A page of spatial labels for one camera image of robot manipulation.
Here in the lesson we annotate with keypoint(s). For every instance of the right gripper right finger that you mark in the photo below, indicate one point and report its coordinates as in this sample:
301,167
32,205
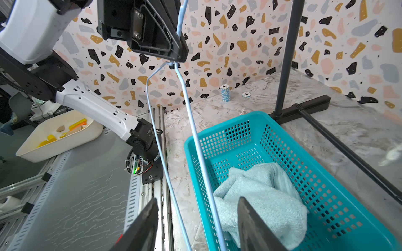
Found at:
254,234

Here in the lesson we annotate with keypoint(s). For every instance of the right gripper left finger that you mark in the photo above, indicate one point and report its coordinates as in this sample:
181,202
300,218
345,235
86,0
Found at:
142,233

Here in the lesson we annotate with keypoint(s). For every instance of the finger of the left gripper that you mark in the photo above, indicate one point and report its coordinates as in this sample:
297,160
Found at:
148,27

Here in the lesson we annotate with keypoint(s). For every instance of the light blue towel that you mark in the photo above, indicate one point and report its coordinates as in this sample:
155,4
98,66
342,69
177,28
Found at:
270,192

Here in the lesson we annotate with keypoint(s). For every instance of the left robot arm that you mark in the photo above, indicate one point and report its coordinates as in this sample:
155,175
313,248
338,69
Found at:
33,28

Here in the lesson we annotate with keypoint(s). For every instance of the teal plastic basket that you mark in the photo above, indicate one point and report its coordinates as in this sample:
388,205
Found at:
336,221

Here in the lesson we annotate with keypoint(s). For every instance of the blue poker chip stack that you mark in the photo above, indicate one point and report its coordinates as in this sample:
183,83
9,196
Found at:
225,91

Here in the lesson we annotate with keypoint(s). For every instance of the single blue poker chip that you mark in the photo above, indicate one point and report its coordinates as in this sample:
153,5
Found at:
246,94

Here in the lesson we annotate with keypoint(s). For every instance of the white tray with blocks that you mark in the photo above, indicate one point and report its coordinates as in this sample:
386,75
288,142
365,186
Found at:
59,134

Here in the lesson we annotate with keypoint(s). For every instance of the black clothes rack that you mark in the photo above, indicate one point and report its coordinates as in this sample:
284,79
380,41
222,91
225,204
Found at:
307,108

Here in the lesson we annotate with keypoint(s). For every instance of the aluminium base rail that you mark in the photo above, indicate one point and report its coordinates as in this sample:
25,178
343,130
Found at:
84,200

